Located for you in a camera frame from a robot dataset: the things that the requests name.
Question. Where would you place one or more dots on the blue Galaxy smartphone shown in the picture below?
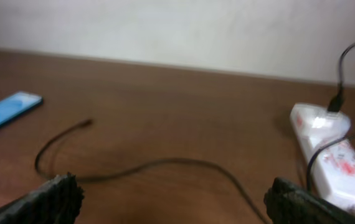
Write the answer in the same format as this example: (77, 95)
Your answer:
(17, 104)

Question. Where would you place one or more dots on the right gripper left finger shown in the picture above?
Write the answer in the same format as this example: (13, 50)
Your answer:
(58, 201)

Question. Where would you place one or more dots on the white USB charger adapter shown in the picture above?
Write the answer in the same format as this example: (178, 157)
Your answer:
(317, 122)

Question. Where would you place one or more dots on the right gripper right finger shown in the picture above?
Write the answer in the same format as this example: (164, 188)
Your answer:
(288, 203)

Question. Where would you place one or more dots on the white power strip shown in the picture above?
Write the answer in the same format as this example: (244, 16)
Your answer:
(333, 171)

